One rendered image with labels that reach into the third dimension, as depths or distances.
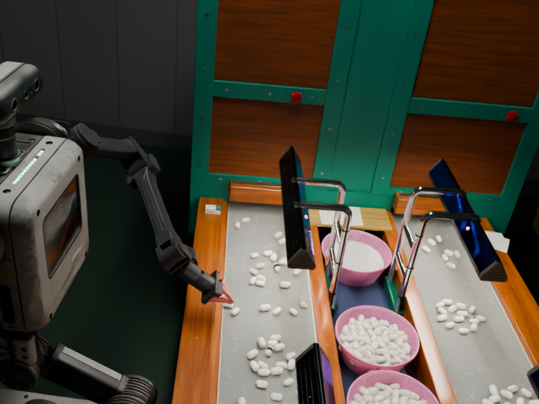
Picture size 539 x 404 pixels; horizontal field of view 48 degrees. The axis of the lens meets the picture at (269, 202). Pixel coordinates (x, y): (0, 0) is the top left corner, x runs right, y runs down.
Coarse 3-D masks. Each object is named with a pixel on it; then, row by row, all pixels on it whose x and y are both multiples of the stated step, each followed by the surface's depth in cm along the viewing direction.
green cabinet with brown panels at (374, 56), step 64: (256, 0) 209; (320, 0) 210; (384, 0) 210; (448, 0) 211; (512, 0) 211; (256, 64) 221; (320, 64) 222; (384, 64) 222; (448, 64) 223; (512, 64) 224; (192, 128) 233; (256, 128) 235; (320, 128) 235; (384, 128) 236; (448, 128) 237; (512, 128) 238; (384, 192) 251; (512, 192) 252
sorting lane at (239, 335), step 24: (240, 216) 245; (264, 216) 246; (240, 240) 231; (264, 240) 233; (240, 264) 219; (264, 264) 220; (240, 288) 208; (264, 288) 209; (288, 288) 211; (240, 312) 198; (264, 312) 199; (288, 312) 200; (312, 312) 201; (240, 336) 189; (264, 336) 190; (288, 336) 191; (312, 336) 192; (240, 360) 181; (264, 360) 182; (288, 360) 183; (240, 384) 173
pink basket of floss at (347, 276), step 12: (324, 240) 232; (336, 240) 239; (360, 240) 240; (372, 240) 238; (324, 252) 225; (384, 252) 233; (384, 264) 230; (348, 276) 221; (360, 276) 220; (372, 276) 221
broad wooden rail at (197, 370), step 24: (216, 216) 239; (216, 240) 225; (216, 264) 214; (192, 288) 202; (192, 312) 192; (216, 312) 194; (192, 336) 183; (216, 336) 186; (192, 360) 175; (216, 360) 178; (192, 384) 168; (216, 384) 171
